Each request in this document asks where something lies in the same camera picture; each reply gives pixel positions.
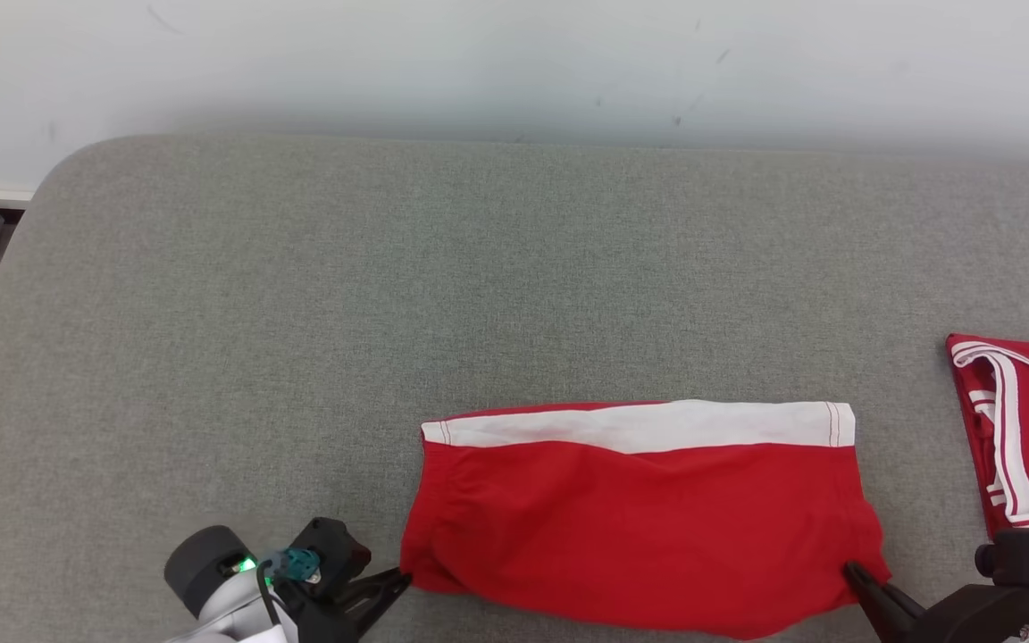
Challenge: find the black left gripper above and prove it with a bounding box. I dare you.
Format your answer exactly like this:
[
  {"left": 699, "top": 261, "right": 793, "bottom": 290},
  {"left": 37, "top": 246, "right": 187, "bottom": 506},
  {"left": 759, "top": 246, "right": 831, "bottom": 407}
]
[{"left": 275, "top": 569, "right": 413, "bottom": 643}]

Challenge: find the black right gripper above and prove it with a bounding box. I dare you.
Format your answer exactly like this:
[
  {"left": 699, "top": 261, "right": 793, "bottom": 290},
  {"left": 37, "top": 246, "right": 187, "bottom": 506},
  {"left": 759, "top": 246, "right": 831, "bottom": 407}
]
[{"left": 841, "top": 561, "right": 1029, "bottom": 643}]

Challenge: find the red shorts white stripe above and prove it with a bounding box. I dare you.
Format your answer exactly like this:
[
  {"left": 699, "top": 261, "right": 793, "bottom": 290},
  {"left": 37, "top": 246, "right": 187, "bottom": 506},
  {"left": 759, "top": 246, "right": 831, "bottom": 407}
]
[{"left": 400, "top": 399, "right": 892, "bottom": 641}]

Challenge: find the grey fabric sofa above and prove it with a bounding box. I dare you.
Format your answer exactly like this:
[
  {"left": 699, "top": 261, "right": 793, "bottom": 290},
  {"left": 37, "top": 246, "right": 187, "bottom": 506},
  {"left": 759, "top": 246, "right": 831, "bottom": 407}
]
[{"left": 0, "top": 134, "right": 1029, "bottom": 643}]

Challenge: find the teal left cable connector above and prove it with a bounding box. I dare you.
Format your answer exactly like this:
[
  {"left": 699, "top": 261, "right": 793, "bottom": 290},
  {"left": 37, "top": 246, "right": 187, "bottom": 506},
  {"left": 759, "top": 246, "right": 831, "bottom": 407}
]
[{"left": 260, "top": 547, "right": 323, "bottom": 587}]

